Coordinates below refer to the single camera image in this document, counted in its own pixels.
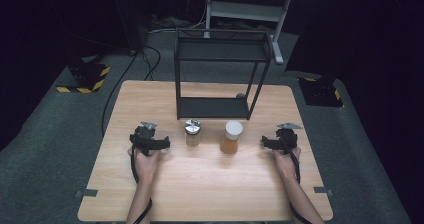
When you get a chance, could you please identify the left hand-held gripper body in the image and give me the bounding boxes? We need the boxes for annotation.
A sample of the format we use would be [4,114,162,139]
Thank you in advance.
[129,121,158,157]

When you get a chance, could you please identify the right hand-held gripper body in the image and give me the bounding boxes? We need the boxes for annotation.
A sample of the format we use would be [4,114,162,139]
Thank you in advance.
[275,122,304,156]

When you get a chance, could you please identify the glass jar with silver lid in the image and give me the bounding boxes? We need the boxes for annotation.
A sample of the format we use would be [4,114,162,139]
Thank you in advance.
[184,118,202,148]

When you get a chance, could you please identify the orange spice jar white lid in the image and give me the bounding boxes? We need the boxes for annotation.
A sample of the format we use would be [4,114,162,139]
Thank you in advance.
[219,119,244,155]

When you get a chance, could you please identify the black metal two-tier rack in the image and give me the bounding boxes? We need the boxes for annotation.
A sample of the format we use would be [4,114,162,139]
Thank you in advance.
[173,27,275,121]

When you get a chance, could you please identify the person's right hand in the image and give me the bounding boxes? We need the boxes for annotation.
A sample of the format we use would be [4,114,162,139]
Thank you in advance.
[272,146,302,182]

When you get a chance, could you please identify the person's left hand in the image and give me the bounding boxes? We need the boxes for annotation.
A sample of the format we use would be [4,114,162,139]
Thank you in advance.
[127,146,163,185]

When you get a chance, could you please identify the black stand base yellow corners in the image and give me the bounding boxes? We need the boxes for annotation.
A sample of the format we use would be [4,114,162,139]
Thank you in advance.
[297,76,345,109]

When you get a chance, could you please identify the grey tape strip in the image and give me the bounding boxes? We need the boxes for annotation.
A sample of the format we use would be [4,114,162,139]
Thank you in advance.
[313,186,335,197]
[74,188,99,199]

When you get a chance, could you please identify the black yellow striped stand base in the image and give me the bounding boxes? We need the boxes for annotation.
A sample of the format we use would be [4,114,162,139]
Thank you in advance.
[55,58,111,95]

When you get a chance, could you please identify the black curtain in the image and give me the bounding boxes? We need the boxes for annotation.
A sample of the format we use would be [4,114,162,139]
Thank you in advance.
[285,0,424,85]

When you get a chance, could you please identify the left hand-held gripper black cable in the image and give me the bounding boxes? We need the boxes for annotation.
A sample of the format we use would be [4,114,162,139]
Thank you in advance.
[130,145,154,224]

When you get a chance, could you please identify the long black floor cable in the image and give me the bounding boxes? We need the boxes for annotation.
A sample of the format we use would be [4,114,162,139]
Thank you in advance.
[100,49,140,137]

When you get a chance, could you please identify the short black floor cable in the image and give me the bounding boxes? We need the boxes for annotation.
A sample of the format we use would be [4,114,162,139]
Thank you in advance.
[142,45,162,82]

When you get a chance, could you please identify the tangle of floor cables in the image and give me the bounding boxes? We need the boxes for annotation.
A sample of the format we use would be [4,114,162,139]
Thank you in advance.
[148,13,208,35]

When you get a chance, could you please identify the white metal desk frame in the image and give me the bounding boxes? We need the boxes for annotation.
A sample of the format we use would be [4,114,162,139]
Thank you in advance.
[203,0,322,66]

